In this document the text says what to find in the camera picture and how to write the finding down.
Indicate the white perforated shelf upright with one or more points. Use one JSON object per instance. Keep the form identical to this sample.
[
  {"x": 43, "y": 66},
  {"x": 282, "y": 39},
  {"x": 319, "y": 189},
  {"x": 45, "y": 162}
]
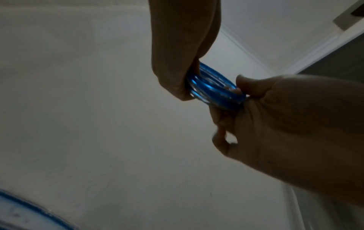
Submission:
[{"x": 327, "y": 45}]

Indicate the person's right hand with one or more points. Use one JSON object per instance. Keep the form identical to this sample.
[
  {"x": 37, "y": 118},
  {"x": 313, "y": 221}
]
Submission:
[{"x": 298, "y": 130}]

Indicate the person's left hand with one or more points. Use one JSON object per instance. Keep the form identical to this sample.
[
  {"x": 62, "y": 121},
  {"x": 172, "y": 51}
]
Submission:
[{"x": 182, "y": 45}]

